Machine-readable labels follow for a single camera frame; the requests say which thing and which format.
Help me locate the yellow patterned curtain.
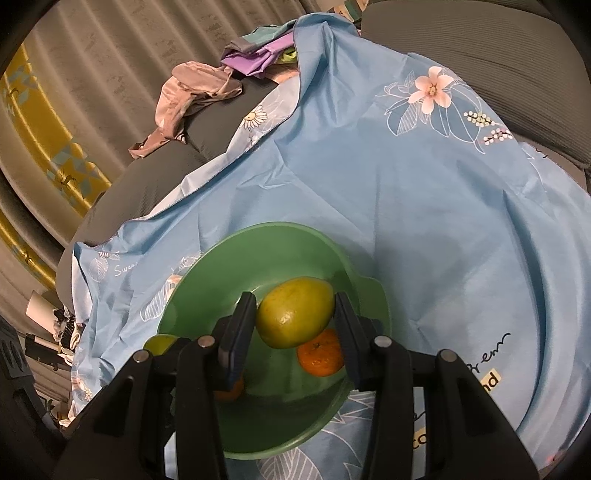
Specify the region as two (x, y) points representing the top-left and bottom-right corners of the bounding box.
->
(1, 45), (111, 290)

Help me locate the purple cloth pile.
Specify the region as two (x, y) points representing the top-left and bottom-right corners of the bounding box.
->
(221, 20), (297, 78)

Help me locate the blue floral tablecloth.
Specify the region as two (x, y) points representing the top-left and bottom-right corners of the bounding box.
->
(71, 14), (590, 468)

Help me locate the small orange mandarin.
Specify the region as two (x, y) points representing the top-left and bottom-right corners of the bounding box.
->
(213, 376), (245, 403)

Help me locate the grey sofa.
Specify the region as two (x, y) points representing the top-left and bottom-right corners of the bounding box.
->
(55, 0), (591, 310)

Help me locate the green plastic bowl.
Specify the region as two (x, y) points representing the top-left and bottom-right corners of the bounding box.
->
(158, 222), (392, 460)

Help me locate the clutter pile beside sofa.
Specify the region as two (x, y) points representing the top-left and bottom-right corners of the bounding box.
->
(52, 307), (85, 352)

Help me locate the large orange mandarin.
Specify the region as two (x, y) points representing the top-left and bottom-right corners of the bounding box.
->
(297, 328), (345, 377)

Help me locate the pink cloth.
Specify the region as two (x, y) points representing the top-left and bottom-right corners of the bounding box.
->
(128, 61), (242, 159)

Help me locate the yellow-green tomato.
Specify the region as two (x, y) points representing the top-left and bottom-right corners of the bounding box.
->
(256, 277), (335, 349)

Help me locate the green tomato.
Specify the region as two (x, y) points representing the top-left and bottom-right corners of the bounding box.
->
(143, 334), (178, 357)

